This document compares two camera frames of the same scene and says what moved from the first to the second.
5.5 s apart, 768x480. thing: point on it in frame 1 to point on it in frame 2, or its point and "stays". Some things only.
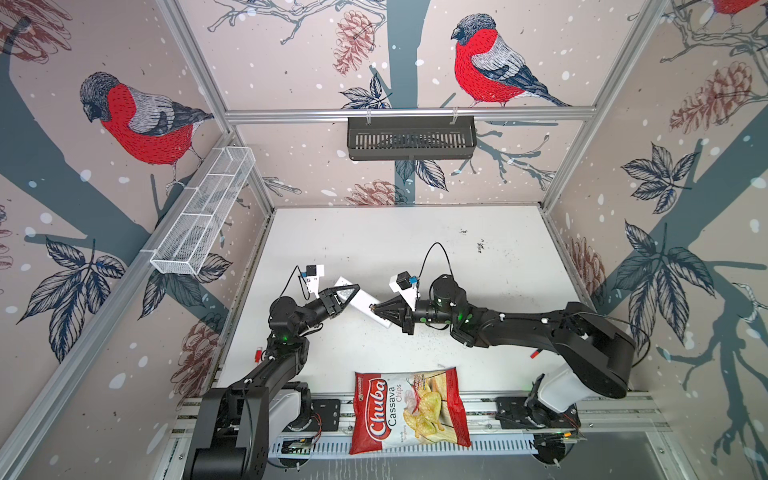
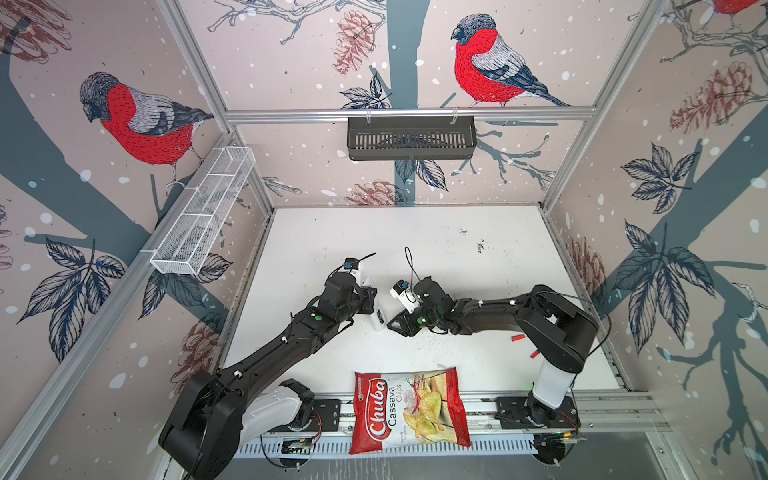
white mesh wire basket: x=206 y=202 stays
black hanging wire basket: x=411 y=138 stays
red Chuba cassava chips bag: x=408 y=410 stays
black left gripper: x=336 y=308 to x=368 y=299
